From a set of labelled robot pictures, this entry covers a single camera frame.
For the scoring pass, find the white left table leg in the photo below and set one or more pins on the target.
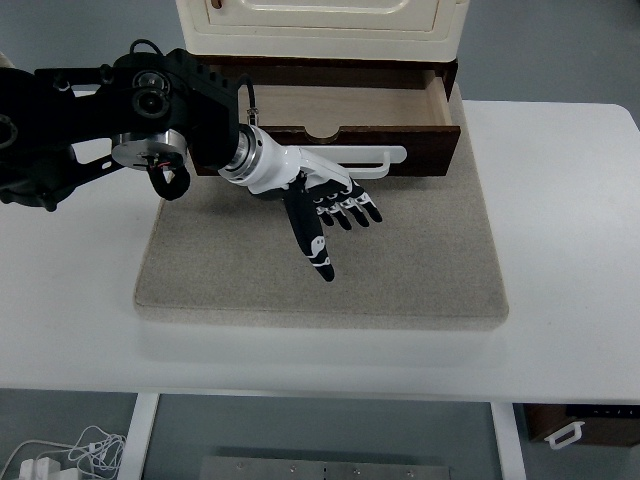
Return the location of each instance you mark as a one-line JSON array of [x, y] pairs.
[[138, 437]]

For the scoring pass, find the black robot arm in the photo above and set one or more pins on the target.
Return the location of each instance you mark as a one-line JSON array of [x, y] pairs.
[[64, 127]]

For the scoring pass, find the brown box on floor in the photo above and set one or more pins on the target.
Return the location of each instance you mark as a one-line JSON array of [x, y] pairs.
[[605, 425]]

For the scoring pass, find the white handle on floor box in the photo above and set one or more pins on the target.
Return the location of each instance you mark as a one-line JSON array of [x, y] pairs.
[[565, 436]]

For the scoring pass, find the white power adapter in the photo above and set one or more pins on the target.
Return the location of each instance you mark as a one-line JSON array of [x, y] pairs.
[[44, 468]]

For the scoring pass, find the white drawer handle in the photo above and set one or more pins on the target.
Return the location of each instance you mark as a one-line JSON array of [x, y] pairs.
[[369, 162]]

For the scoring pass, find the beige felt mat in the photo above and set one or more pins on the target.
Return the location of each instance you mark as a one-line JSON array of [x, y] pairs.
[[221, 256]]

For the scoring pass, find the dark wooden drawer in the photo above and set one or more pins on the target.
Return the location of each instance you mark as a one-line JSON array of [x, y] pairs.
[[357, 103]]

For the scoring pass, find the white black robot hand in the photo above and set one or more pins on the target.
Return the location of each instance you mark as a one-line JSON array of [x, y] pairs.
[[315, 191]]

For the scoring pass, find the cream upper cabinet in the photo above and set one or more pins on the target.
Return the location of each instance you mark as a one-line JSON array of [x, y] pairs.
[[415, 31]]

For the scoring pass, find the white right table leg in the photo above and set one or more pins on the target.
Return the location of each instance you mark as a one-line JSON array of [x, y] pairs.
[[508, 441]]

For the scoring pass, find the white table leg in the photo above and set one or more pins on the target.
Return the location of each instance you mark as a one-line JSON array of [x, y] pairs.
[[508, 441], [138, 437]]

